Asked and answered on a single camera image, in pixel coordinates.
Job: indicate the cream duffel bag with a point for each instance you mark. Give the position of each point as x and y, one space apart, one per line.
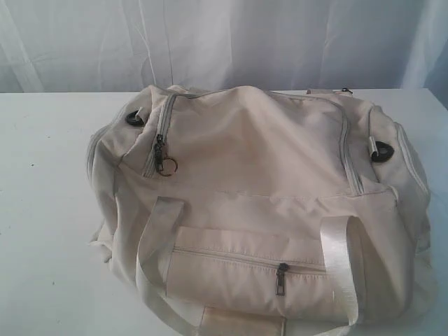
324 182

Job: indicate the dark front pocket zipper pull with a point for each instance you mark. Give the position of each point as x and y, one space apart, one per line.
280 278

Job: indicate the white backdrop curtain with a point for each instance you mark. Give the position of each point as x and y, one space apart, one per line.
93 46

